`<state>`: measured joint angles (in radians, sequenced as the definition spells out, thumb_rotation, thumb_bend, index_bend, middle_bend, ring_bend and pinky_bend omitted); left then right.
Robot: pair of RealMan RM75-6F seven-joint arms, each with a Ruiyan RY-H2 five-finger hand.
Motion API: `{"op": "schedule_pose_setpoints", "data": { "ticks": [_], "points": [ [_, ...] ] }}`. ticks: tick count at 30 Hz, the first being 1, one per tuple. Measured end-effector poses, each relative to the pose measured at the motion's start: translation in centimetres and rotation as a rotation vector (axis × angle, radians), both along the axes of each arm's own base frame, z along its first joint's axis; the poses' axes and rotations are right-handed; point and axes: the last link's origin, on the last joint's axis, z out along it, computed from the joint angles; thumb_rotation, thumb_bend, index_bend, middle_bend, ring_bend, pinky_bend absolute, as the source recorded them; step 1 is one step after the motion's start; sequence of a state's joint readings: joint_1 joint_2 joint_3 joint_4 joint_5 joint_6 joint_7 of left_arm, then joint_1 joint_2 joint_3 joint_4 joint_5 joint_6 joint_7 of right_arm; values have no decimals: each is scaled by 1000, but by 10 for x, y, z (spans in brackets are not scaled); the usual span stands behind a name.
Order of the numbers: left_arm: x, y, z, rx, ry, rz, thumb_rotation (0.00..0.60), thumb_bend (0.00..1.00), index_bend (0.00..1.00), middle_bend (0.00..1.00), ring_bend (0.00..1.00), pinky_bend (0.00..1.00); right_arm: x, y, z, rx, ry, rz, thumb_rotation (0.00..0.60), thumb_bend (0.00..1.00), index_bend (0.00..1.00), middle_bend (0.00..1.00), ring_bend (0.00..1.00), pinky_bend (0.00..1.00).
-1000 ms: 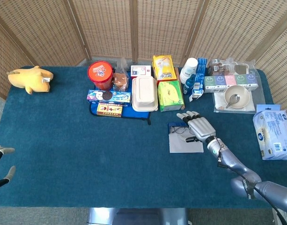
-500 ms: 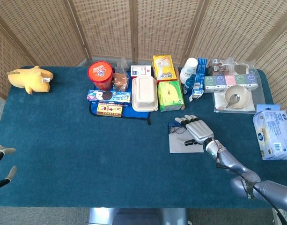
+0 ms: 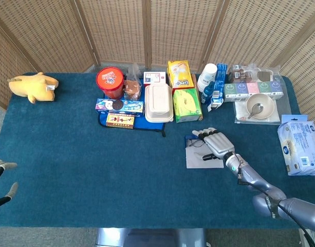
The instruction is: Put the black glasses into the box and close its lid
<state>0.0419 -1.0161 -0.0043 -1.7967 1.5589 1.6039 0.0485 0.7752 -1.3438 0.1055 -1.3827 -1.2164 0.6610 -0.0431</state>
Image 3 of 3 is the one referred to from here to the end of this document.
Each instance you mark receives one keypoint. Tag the green tissue pack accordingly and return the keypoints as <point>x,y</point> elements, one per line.
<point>185,103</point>

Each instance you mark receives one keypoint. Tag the clear bag brown sweets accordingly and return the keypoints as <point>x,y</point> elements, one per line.
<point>239,76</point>

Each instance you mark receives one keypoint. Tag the blue cookie box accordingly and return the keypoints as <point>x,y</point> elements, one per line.
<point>131,106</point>

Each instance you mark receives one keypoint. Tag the small white red box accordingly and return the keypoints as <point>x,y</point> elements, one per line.
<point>154,77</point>

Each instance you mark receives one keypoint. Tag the large white wipes pack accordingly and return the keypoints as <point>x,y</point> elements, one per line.
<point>298,146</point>

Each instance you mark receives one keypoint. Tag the clear bag of pastries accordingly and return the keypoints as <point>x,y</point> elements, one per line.
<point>132,90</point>

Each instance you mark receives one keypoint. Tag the small yellow red box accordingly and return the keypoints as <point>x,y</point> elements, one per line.
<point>120,121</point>

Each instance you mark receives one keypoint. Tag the blue folding glasses case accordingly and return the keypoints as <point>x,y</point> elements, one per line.
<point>193,160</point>

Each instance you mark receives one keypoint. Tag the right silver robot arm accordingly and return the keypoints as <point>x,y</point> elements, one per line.
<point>249,177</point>

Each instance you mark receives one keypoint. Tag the yellow plush toy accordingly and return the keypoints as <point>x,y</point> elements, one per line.
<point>36,88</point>

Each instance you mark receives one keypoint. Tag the clear zip bag white cloth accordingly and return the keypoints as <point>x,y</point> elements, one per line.
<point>240,110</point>

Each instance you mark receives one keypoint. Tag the red snack tub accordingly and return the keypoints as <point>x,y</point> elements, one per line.
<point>109,79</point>

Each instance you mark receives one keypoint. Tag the beige bowl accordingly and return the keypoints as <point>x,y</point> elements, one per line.
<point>265,103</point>

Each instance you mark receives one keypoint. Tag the beige clamshell food container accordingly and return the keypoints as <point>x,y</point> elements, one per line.
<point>158,100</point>

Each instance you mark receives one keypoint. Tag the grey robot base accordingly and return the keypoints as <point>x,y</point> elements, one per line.
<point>152,238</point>

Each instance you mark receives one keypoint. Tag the stack of white paper cups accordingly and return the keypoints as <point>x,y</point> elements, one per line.
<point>208,73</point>

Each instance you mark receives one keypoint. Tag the blue white carton box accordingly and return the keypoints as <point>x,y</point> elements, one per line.
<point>220,77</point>

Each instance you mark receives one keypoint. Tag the clear package brown pad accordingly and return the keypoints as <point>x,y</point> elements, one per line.
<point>265,76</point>

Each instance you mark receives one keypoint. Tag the rattan folding screen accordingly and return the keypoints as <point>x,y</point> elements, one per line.
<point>44,31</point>

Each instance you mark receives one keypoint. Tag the blue table carpet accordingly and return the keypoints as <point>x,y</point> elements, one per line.
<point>70,154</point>

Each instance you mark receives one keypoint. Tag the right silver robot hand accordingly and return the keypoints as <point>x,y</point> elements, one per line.
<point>220,145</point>

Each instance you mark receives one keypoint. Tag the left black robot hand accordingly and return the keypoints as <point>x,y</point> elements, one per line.
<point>12,190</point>

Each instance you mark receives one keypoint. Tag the yellow snack box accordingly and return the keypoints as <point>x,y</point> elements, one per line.
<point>180,74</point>

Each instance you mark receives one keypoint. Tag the metal spoon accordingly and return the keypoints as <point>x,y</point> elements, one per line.
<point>257,107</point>

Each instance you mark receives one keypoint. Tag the blue spray bottle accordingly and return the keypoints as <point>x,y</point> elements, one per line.
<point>207,91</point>

